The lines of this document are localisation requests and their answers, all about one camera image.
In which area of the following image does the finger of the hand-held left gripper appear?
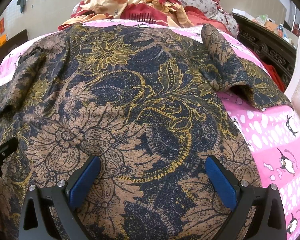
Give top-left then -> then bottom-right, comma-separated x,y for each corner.
0,132 -> 19,182

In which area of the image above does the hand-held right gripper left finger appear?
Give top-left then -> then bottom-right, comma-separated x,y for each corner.
19,156 -> 101,240

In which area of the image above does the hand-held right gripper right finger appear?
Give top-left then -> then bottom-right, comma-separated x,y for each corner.
205,156 -> 287,240

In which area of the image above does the brown navy floral batik shirt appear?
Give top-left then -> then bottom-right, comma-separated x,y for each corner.
0,23 -> 294,240

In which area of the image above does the pink penguin print bedsheet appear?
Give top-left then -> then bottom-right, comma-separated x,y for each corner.
0,19 -> 300,238

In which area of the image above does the red cloth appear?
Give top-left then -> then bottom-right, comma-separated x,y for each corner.
254,51 -> 287,93

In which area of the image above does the dark carved wooden headboard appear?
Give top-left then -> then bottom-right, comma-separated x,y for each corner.
232,14 -> 297,93

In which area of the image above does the brown cardboard box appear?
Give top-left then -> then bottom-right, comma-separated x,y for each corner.
264,20 -> 278,31

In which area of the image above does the clear plastic bag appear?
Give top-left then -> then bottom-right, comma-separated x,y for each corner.
254,13 -> 274,23

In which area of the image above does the black comb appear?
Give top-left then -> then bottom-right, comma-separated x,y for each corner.
129,13 -> 156,23

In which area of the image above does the white box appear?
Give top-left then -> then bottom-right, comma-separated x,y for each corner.
232,8 -> 254,18

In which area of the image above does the red orange floral blanket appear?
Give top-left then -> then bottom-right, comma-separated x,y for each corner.
58,0 -> 227,32

